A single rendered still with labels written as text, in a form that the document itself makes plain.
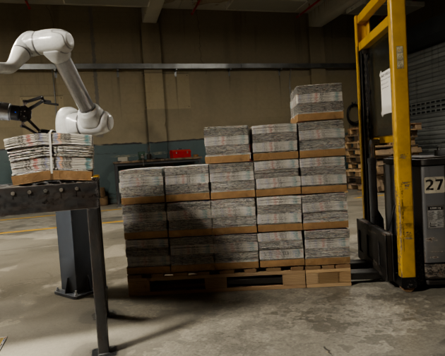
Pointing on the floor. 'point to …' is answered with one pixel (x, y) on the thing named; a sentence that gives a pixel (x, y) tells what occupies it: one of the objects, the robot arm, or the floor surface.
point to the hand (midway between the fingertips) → (54, 117)
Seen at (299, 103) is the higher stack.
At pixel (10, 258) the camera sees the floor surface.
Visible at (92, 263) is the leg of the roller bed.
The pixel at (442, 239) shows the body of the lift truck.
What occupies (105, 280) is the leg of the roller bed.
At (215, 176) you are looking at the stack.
